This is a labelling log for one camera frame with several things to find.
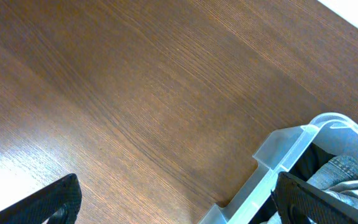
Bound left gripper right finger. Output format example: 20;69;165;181
271;172;358;224

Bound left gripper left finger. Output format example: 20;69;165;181
0;174;82;224

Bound black garment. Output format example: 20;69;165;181
250;143;334;224

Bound light blue jeans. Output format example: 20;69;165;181
259;154;358;224

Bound clear plastic storage container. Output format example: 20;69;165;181
200;113;358;224

